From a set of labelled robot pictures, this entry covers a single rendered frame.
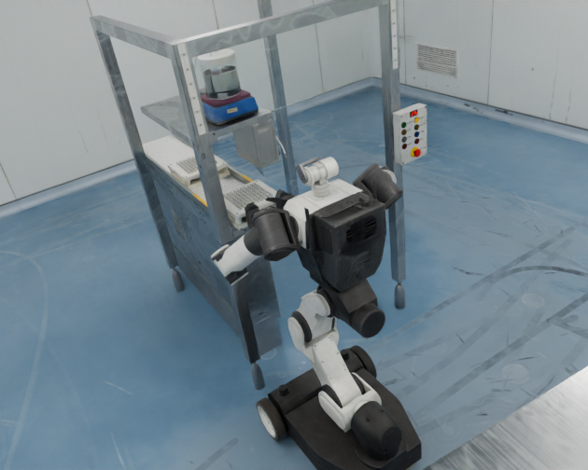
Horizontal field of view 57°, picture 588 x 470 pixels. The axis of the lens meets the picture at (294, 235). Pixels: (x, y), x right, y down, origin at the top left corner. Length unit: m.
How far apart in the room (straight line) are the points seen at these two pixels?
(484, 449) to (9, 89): 4.79
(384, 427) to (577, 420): 0.84
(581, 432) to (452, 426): 1.16
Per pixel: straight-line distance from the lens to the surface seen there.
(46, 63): 5.47
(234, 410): 2.89
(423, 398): 2.83
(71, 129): 5.61
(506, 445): 1.58
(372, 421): 2.29
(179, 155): 3.31
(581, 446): 1.62
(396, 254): 3.07
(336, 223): 1.67
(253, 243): 1.76
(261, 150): 2.38
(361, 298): 1.93
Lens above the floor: 2.14
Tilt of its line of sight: 32 degrees down
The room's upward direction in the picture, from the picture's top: 9 degrees counter-clockwise
